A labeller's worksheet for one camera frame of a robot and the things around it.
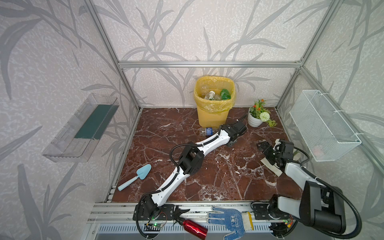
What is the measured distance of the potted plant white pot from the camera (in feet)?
3.22

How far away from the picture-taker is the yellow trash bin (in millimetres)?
877

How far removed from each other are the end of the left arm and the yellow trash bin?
0.42ft
